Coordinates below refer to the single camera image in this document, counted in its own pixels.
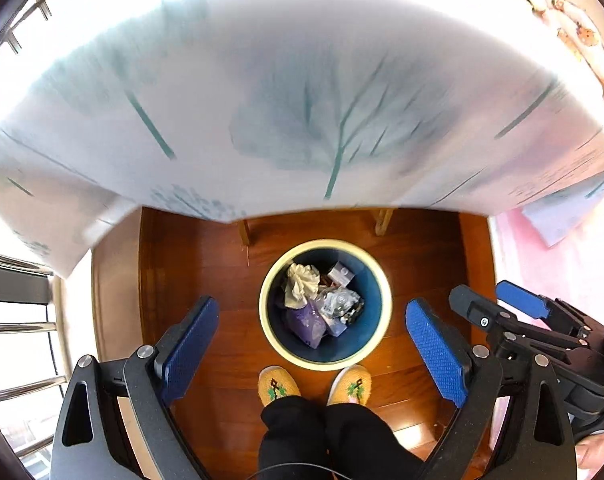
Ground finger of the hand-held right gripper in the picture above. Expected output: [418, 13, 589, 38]
[496, 281, 591, 342]
[449, 285, 590, 363]

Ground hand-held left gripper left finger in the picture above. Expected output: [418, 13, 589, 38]
[49, 295, 220, 480]

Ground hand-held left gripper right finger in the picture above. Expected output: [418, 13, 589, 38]
[406, 297, 577, 480]

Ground blue trash bin cream rim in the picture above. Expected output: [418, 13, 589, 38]
[258, 240, 393, 372]

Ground purple plastic bag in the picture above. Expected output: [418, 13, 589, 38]
[284, 302, 330, 350]

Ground pale yellow paper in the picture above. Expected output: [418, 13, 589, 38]
[284, 262, 323, 308]

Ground person's right hand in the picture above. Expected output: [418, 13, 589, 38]
[574, 427, 604, 472]

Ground bed with pink sheet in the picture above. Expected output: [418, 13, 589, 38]
[489, 175, 604, 411]

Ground yellow knitted slipper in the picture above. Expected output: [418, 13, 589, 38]
[258, 366, 301, 407]
[327, 365, 373, 407]

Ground clear plastic wrapper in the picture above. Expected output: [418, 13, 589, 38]
[314, 287, 365, 336]

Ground wooden table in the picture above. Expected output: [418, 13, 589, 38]
[239, 207, 393, 247]

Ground person's black pants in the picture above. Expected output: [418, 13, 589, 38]
[258, 395, 435, 480]

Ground window with metal grille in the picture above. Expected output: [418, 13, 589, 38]
[0, 0, 105, 480]

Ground cartoon bear print bolster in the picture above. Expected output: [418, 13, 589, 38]
[542, 0, 604, 86]

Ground tree print tablecloth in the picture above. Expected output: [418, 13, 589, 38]
[0, 0, 604, 278]

